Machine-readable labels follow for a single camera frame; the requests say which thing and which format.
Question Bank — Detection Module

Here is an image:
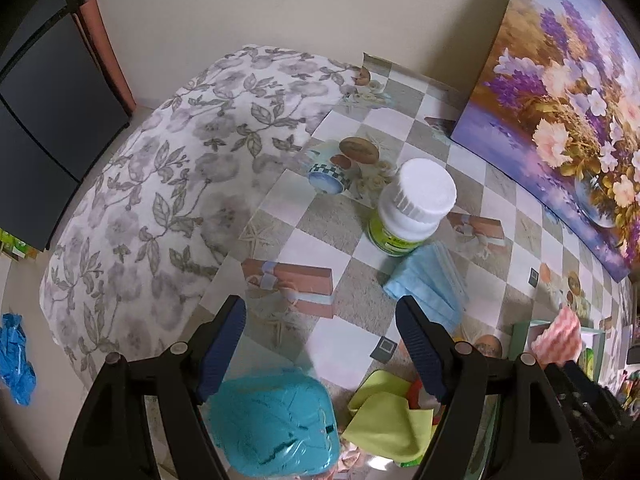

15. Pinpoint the lime green cloth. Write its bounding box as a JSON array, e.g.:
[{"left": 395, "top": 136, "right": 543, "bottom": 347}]
[{"left": 342, "top": 370, "right": 434, "bottom": 463}]

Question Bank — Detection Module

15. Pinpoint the pink white wavy cloth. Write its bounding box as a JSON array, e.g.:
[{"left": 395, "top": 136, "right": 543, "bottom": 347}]
[{"left": 530, "top": 306, "right": 582, "bottom": 368}]

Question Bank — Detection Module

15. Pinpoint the red pink pipe cleaner bundle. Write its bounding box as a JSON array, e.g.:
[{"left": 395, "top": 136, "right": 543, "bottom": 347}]
[{"left": 406, "top": 379, "right": 442, "bottom": 418}]

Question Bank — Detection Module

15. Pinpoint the light blue face mask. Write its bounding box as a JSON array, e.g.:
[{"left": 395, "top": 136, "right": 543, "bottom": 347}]
[{"left": 383, "top": 242, "right": 469, "bottom": 335}]

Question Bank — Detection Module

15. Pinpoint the grey floral blanket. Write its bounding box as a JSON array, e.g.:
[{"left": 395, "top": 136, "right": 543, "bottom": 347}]
[{"left": 40, "top": 46, "right": 358, "bottom": 386}]

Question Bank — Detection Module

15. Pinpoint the white green-label pill bottle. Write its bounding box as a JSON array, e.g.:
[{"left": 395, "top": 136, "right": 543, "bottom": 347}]
[{"left": 368, "top": 158, "right": 457, "bottom": 257}]

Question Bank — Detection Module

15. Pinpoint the checkered picture tablecloth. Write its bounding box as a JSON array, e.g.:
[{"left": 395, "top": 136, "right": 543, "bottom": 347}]
[{"left": 150, "top": 51, "right": 634, "bottom": 480}]

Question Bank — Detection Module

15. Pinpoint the blue plastic bag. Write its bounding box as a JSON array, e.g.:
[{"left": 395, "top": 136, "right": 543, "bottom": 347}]
[{"left": 0, "top": 312, "right": 37, "bottom": 406}]

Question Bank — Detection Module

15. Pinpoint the dark blue cabinet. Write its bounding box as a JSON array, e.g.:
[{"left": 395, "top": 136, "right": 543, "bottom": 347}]
[{"left": 1, "top": 0, "right": 129, "bottom": 250}]

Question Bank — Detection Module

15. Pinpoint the floral oil painting canvas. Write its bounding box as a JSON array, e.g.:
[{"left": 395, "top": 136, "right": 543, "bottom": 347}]
[{"left": 452, "top": 0, "right": 639, "bottom": 281}]

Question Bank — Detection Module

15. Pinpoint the salmon pink board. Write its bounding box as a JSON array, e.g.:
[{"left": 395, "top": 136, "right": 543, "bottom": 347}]
[{"left": 79, "top": 0, "right": 137, "bottom": 114}]

